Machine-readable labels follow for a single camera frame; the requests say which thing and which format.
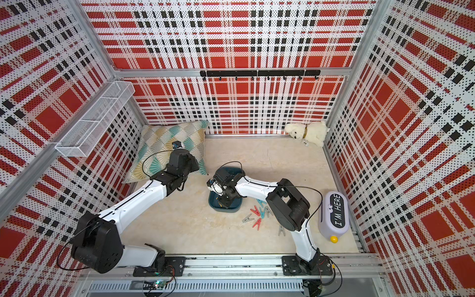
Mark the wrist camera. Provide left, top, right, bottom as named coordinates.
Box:
left=172, top=141, right=183, bottom=150
left=207, top=179, right=223, bottom=196

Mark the grey clothespin centre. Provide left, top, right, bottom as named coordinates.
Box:
left=265, top=206, right=273, bottom=217

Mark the red clothespin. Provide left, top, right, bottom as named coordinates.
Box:
left=250, top=205, right=261, bottom=217
left=252, top=219, right=262, bottom=230

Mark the white wire mesh shelf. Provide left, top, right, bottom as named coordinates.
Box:
left=55, top=80, right=134, bottom=157

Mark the black hook rail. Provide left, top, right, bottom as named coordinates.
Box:
left=200, top=69, right=322, bottom=79

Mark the teal plastic storage box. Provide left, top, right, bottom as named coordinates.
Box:
left=208, top=166, right=244, bottom=213

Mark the grey clothespin bottom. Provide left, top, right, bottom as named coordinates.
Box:
left=278, top=225, right=286, bottom=236

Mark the aluminium front rail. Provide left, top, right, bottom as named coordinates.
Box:
left=79, top=253, right=387, bottom=280

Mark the grey clothespin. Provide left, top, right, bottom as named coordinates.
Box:
left=242, top=214, right=255, bottom=223
left=278, top=225, right=286, bottom=236
left=265, top=206, right=273, bottom=217

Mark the patterned cushion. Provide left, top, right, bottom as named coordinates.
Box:
left=124, top=121, right=209, bottom=183

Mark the red clothespin bottom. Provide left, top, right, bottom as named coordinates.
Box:
left=252, top=219, right=262, bottom=230

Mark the teal clothespin centre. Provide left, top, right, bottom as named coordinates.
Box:
left=257, top=199, right=267, bottom=207

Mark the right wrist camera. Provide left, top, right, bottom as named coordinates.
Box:
left=207, top=179, right=223, bottom=196

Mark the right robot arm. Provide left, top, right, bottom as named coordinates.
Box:
left=207, top=168, right=320, bottom=269

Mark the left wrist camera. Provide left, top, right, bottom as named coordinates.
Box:
left=172, top=141, right=183, bottom=150

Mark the grey clothespin left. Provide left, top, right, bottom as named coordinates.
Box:
left=242, top=214, right=255, bottom=223

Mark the green circuit board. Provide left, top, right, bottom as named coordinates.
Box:
left=143, top=280, right=169, bottom=291

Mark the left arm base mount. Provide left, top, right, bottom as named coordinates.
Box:
left=133, top=243, right=186, bottom=277

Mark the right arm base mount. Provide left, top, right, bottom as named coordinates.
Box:
left=282, top=254, right=333, bottom=276

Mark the white plush dog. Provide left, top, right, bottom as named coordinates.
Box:
left=285, top=121, right=330, bottom=147

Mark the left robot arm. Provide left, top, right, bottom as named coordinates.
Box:
left=71, top=148, right=199, bottom=273

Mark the red clothespin left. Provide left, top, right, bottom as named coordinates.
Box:
left=250, top=205, right=261, bottom=217

